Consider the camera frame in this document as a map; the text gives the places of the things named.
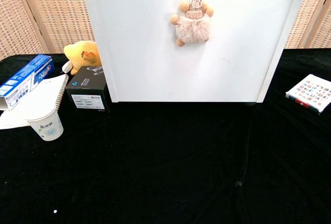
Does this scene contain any fluffy beige plush keychain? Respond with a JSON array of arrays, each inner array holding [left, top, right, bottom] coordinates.
[[170, 0, 215, 47]]

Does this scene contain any black tablecloth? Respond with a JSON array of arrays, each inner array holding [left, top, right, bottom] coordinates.
[[0, 48, 331, 224]]

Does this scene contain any white upright board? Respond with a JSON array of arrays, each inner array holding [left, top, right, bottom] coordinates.
[[78, 0, 313, 103]]

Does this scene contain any black cardboard box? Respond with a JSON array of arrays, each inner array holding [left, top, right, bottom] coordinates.
[[65, 65, 110, 113]]

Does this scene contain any yellow plush toy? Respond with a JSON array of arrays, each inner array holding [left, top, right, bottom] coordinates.
[[61, 40, 102, 76]]

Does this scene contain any white paper cup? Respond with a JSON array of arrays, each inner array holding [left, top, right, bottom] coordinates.
[[23, 106, 64, 142]]

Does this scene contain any white spiral notebook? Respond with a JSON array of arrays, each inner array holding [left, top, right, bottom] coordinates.
[[0, 73, 70, 130]]

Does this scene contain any blue toothpaste box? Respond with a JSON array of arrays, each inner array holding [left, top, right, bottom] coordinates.
[[0, 54, 55, 112]]

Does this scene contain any woven rattan folding screen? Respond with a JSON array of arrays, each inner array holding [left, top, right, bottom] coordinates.
[[0, 0, 331, 61]]

